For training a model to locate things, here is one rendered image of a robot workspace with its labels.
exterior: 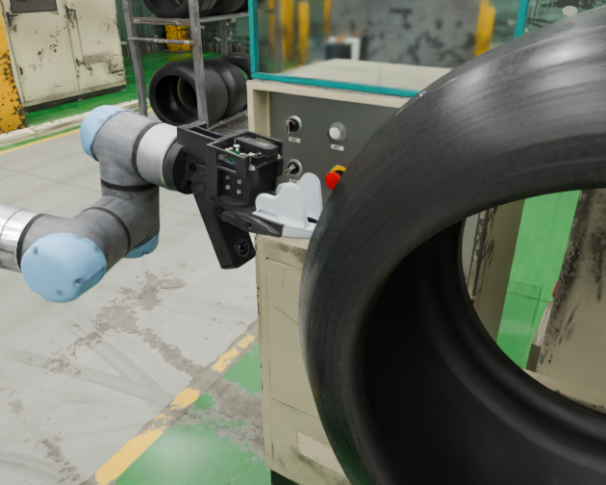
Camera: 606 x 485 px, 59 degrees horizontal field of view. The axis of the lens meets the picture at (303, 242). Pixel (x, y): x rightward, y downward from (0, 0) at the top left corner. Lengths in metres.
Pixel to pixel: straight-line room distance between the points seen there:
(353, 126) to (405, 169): 0.77
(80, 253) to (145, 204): 0.14
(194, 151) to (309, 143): 0.61
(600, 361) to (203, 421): 1.54
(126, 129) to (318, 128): 0.58
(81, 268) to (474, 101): 0.43
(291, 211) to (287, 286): 0.78
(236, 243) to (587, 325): 0.49
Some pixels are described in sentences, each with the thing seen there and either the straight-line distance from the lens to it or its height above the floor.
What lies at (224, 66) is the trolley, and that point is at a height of 0.79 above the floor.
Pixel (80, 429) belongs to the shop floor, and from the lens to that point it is 2.21.
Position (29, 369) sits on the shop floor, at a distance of 2.57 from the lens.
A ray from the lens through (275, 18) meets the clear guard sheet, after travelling 1.19.
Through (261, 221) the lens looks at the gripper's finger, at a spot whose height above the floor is 1.24.
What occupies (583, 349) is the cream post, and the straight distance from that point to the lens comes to 0.85.
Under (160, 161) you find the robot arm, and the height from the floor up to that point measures 1.28.
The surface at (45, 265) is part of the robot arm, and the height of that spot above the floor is 1.20.
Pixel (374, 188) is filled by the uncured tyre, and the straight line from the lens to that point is 0.40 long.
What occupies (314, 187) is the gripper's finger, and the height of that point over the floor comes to 1.27.
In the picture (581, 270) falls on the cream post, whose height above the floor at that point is 1.13.
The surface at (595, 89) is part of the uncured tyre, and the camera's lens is 0.34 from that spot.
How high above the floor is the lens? 1.48
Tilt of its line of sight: 27 degrees down
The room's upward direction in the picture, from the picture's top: straight up
